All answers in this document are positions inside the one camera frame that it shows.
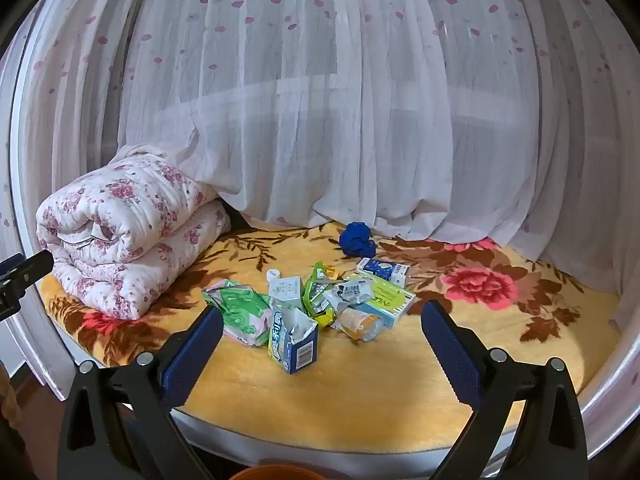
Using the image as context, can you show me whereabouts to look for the folded pink floral quilt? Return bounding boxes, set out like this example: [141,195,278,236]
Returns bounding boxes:
[35,144,232,320]

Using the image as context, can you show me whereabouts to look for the green pink wipes packet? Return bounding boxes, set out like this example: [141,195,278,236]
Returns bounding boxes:
[201,280,273,347]

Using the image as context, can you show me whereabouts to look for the crumpled blue cloth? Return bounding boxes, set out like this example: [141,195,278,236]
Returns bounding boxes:
[339,220,377,259]

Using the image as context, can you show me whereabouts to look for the green and blue flat box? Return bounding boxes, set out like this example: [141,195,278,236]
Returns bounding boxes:
[345,274,417,330]

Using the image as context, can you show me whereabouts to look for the yellow floral plush blanket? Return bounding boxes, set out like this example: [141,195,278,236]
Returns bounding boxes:
[39,222,621,453]

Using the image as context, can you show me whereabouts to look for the white sheer petal-print curtain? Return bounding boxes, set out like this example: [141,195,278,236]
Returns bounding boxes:
[0,0,640,401]

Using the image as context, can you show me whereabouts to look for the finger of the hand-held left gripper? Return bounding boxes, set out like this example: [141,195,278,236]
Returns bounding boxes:
[0,251,54,321]

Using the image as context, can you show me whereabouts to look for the silver white wrapper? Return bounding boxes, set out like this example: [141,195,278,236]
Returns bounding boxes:
[322,280,376,318]

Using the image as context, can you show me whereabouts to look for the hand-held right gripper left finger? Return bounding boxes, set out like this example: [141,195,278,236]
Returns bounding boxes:
[57,305,224,480]

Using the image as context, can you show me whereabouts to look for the green snack wrapper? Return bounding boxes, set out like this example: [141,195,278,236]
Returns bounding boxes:
[302,262,341,328]

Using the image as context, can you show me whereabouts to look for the torn blue white carton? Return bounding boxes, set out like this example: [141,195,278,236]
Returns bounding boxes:
[268,306,319,375]

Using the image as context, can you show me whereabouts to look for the orange bin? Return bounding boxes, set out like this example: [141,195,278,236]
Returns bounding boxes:
[229,465,321,480]

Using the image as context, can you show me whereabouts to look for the blue and white small box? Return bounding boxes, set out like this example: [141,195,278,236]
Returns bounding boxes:
[356,257,410,288]

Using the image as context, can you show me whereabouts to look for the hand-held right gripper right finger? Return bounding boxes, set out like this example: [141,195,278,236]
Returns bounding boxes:
[420,301,590,480]

